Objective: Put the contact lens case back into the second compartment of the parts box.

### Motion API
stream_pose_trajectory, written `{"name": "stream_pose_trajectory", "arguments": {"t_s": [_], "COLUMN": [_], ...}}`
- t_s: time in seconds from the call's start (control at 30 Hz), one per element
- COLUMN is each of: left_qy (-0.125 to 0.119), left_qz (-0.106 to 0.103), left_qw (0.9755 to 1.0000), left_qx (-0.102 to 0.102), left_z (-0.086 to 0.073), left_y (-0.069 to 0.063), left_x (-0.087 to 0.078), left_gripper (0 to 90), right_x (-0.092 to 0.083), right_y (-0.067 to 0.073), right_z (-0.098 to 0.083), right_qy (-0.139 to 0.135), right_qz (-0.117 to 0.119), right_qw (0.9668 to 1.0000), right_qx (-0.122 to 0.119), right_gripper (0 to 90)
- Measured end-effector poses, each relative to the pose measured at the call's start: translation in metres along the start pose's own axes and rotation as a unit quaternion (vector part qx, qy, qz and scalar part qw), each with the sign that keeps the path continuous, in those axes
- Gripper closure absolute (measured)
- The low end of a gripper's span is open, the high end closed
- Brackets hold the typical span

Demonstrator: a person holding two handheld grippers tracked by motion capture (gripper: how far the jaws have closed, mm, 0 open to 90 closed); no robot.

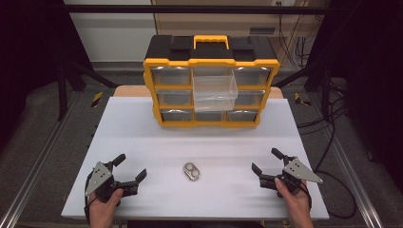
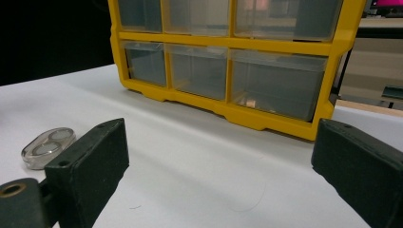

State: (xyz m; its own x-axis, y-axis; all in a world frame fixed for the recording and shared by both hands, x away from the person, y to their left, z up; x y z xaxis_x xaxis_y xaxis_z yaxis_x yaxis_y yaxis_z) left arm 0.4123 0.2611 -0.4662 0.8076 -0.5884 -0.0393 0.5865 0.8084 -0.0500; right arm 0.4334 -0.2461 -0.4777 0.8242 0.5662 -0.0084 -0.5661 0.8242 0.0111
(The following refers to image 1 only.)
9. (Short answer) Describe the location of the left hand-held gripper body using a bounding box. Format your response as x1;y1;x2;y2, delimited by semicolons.
84;161;140;204

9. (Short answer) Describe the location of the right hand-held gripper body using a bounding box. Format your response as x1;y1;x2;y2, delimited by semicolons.
259;154;324;200

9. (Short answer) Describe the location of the person's left hand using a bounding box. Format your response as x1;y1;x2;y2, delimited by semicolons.
87;188;125;224

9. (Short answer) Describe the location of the person's right hand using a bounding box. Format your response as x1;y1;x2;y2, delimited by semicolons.
274;177;314;224

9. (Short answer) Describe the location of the small silver metal fitting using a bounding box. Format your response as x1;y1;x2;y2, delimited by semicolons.
182;161;202;182

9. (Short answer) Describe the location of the yellow black hazard tape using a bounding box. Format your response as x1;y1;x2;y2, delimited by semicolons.
90;91;105;108
294;92;312;107

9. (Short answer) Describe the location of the black metal stand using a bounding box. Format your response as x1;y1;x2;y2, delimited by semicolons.
56;58;119;122
274;58;335;122

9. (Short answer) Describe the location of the deep clear plastic drawer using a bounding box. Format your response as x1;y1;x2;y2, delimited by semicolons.
191;66;239;113

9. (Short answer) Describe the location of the black curtain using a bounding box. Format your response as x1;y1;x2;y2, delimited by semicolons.
0;0;94;153
308;0;403;194

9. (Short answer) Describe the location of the yellow black organizer cabinet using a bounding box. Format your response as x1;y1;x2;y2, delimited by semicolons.
143;33;281;129

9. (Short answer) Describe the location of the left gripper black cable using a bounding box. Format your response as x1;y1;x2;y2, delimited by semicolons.
83;172;96;224

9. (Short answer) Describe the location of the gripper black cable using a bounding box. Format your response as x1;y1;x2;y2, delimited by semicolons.
300;180;314;211
83;172;96;224

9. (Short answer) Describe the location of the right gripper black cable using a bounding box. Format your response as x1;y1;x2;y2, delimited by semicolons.
300;180;314;211

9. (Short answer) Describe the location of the long black floor cable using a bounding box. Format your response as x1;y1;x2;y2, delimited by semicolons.
297;79;358;219

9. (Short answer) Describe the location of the aluminium floor rail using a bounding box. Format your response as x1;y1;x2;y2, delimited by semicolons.
327;134;385;228
0;94;82;228

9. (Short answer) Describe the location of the bundle of wall cables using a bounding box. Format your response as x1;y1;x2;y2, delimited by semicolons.
277;3;321;69

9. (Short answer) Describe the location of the black horizontal frame bar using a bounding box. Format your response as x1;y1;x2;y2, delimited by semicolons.
62;4;332;15

